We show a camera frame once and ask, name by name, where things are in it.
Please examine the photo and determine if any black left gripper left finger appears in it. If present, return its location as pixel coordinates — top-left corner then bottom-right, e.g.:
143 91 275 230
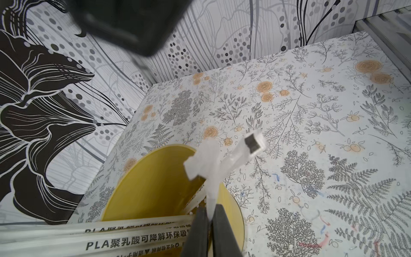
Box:
180 207 211 257

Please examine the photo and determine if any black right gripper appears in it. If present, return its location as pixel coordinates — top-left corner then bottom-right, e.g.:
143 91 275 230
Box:
66 0 192 57

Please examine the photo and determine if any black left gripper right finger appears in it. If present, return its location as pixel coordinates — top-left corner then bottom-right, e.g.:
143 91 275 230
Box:
211 204 243 257

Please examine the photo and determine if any yellow plastic cup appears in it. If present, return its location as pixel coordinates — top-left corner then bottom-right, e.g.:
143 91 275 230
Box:
101 144 246 257

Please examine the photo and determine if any white straw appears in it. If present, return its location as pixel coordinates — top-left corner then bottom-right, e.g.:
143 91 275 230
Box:
182 138 223 221
1 215 194 257
220 129 267 179

